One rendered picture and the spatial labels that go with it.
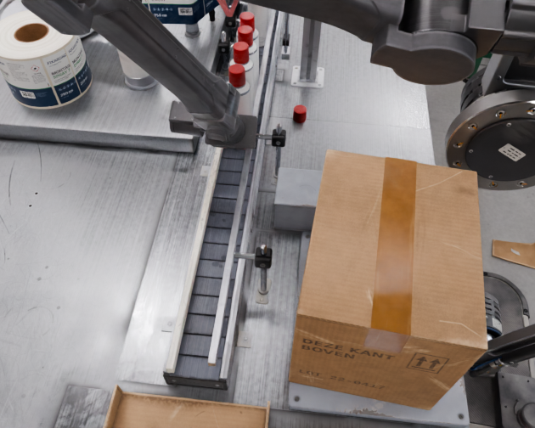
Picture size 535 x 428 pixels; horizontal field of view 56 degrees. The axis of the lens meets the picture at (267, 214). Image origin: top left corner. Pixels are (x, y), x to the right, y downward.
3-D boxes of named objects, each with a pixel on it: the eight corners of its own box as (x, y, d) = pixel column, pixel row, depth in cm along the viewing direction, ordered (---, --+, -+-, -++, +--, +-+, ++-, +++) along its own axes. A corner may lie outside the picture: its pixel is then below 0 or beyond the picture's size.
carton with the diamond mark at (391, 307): (313, 239, 103) (327, 147, 82) (431, 259, 101) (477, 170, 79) (288, 382, 86) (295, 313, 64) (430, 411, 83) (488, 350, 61)
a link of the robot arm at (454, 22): (523, 32, 43) (528, -23, 44) (404, 19, 44) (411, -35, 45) (486, 78, 52) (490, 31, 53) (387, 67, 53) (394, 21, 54)
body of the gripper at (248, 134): (208, 113, 102) (201, 107, 95) (258, 117, 101) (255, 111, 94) (205, 145, 102) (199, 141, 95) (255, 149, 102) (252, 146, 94)
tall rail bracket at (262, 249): (235, 281, 100) (231, 235, 86) (272, 284, 99) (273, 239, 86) (233, 295, 98) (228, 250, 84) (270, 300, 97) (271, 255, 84)
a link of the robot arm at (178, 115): (225, 134, 82) (233, 86, 83) (156, 124, 83) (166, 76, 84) (231, 154, 94) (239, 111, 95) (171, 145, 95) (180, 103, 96)
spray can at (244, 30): (239, 95, 126) (234, 21, 109) (259, 97, 125) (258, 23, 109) (235, 109, 122) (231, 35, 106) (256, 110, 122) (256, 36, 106)
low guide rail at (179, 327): (249, 9, 146) (249, 3, 144) (253, 10, 146) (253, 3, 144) (166, 372, 82) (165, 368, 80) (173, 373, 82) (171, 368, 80)
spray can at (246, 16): (240, 81, 129) (237, 8, 112) (260, 83, 128) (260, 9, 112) (237, 95, 126) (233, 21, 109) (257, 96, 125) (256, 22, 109)
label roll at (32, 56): (-6, 91, 126) (-33, 41, 114) (53, 50, 136) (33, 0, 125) (52, 119, 120) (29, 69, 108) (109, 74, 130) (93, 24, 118)
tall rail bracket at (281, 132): (253, 169, 117) (252, 116, 104) (284, 171, 117) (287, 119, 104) (251, 180, 115) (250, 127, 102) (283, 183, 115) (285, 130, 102)
